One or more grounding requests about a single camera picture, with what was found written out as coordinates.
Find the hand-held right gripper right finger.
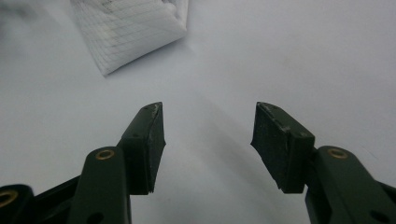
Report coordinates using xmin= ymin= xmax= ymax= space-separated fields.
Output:
xmin=250 ymin=102 xmax=396 ymax=224

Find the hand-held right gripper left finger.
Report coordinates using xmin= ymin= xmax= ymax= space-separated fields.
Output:
xmin=66 ymin=102 xmax=166 ymax=224

